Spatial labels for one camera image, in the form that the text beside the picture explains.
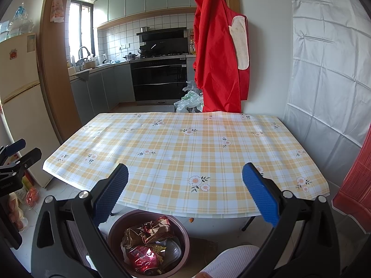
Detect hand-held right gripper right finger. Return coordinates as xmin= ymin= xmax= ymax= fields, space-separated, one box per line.
xmin=242 ymin=162 xmax=340 ymax=278

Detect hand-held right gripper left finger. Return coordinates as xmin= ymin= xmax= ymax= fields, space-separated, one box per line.
xmin=30 ymin=163 xmax=129 ymax=278

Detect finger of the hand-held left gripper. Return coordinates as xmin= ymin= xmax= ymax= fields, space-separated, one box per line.
xmin=0 ymin=139 xmax=26 ymax=163
xmin=12 ymin=148 xmax=42 ymax=170

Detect gold foil wrapper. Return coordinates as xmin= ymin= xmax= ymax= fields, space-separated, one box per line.
xmin=122 ymin=216 xmax=171 ymax=248

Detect red snack wrapper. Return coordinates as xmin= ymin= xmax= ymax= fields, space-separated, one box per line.
xmin=128 ymin=245 xmax=163 ymax=275

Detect person's left hand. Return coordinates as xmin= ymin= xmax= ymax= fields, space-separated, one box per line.
xmin=7 ymin=193 xmax=29 ymax=232

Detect colourful snack bags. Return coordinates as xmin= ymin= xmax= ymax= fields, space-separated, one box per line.
xmin=20 ymin=177 xmax=40 ymax=209

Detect cream refrigerator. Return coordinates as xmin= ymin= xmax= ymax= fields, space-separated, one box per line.
xmin=0 ymin=33 xmax=63 ymax=189

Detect white striped clothing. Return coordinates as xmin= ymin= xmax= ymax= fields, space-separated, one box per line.
xmin=203 ymin=246 xmax=260 ymax=278

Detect yellow checked floral tablecloth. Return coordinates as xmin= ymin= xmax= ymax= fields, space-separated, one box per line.
xmin=42 ymin=111 xmax=331 ymax=218

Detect grey lower cabinets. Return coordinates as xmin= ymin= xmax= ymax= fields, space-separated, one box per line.
xmin=70 ymin=63 xmax=134 ymax=119

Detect kitchen countertop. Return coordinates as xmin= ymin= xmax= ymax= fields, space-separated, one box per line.
xmin=69 ymin=59 xmax=131 ymax=79

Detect crumpled plastic shopping bag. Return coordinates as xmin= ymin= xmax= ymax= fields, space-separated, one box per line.
xmin=173 ymin=80 xmax=204 ymax=113

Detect black built-in oven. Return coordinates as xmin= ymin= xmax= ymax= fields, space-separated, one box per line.
xmin=129 ymin=54 xmax=189 ymax=102

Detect clear bag with blue toy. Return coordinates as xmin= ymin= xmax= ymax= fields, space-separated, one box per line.
xmin=7 ymin=2 xmax=35 ymax=37

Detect dark framed window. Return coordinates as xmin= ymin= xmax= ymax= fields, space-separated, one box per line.
xmin=70 ymin=1 xmax=96 ymax=61

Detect red apron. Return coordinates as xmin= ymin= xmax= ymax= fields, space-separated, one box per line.
xmin=194 ymin=0 xmax=250 ymax=113

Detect black wok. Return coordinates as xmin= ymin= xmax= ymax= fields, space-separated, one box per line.
xmin=138 ymin=44 xmax=157 ymax=56

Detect hanging cartoon paper bag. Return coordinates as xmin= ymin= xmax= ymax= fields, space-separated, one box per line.
xmin=50 ymin=0 xmax=65 ymax=24

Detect white mitt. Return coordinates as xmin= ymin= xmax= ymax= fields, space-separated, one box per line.
xmin=229 ymin=15 xmax=250 ymax=70

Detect black range hood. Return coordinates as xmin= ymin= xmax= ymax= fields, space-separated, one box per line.
xmin=137 ymin=27 xmax=188 ymax=55

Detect row of condiment bottles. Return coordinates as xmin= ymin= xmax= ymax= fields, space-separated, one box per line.
xmin=188 ymin=29 xmax=196 ymax=55

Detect pale green upper cabinets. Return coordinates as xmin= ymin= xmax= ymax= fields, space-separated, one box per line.
xmin=93 ymin=0 xmax=208 ymax=29

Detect red wall hanging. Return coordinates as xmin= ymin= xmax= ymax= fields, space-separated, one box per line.
xmin=332 ymin=127 xmax=371 ymax=218

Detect white wall sheet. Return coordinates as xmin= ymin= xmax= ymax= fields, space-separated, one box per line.
xmin=282 ymin=0 xmax=371 ymax=189

